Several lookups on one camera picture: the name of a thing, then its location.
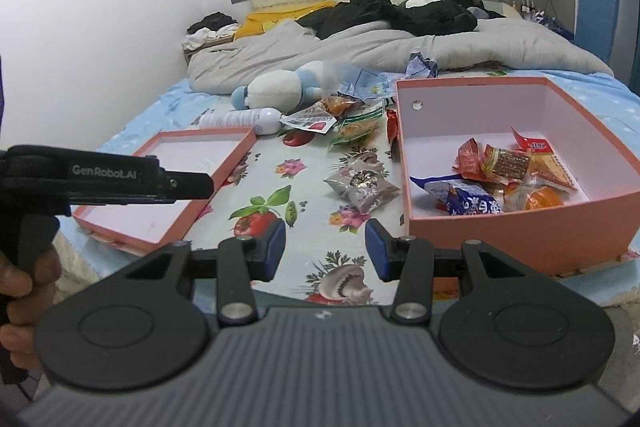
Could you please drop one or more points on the yellow pillow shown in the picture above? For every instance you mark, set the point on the yellow pillow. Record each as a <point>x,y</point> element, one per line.
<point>258,22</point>

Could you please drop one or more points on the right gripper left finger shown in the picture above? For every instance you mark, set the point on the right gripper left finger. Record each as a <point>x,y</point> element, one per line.
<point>240,261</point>

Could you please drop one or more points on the white barcode snack packet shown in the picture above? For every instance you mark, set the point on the white barcode snack packet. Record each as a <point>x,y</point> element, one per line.
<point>315,119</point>

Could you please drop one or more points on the red brown snack packet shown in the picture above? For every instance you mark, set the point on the red brown snack packet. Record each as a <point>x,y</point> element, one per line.
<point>504,166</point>

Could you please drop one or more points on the white plastic bottle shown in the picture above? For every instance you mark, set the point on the white plastic bottle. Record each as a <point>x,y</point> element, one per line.
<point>263,121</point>

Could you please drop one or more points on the red foil snack packet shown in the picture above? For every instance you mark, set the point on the red foil snack packet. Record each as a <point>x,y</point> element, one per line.
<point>392,126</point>

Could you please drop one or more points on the person's left hand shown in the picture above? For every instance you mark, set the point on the person's left hand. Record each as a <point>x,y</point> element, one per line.
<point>31,297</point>

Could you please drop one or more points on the white blue plush toy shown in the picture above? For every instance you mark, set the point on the white blue plush toy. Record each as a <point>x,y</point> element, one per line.
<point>288,91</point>

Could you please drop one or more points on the pink box lid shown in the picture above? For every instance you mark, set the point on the pink box lid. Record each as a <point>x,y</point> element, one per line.
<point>156,220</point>

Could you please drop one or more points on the yellow red-bordered snack packet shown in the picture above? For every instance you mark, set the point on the yellow red-bordered snack packet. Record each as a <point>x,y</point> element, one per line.
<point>544,166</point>

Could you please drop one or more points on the blue padded chair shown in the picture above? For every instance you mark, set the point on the blue padded chair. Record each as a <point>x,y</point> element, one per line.
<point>596,24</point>

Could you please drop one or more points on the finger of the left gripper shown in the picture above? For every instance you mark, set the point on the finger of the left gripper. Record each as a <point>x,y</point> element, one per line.
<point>189,185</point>

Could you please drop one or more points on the clothes on bedside table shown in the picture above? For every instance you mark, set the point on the clothes on bedside table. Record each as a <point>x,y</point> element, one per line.
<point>210,29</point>

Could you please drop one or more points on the green yellow snack packet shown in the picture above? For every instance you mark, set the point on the green yellow snack packet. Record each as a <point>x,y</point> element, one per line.
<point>358,124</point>

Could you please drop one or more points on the black clothing pile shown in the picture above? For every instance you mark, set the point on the black clothing pile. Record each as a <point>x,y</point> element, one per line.
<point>435,19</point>

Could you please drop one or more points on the red wafer snack packet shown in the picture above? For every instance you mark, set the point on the red wafer snack packet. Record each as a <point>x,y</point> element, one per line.
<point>468,162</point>

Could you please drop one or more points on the dark orange snack packet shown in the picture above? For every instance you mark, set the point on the dark orange snack packet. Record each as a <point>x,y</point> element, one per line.
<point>338,105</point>

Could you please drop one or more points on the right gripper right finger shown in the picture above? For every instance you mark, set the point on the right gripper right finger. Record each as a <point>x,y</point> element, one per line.
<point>409,262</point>

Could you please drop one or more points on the grey brown snack packet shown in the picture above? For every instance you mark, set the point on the grey brown snack packet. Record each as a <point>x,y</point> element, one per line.
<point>362,183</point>

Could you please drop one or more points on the pink cardboard box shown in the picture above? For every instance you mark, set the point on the pink cardboard box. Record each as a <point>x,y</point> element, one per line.
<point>596,224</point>

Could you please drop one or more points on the grey duvet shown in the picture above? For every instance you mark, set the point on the grey duvet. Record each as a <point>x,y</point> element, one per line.
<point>514,44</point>

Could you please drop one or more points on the blue white snack packet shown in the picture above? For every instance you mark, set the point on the blue white snack packet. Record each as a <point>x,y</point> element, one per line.
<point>460,197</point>

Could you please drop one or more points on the crumpled blue plastic bag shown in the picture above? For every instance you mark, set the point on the crumpled blue plastic bag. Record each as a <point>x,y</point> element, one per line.
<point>369,84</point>

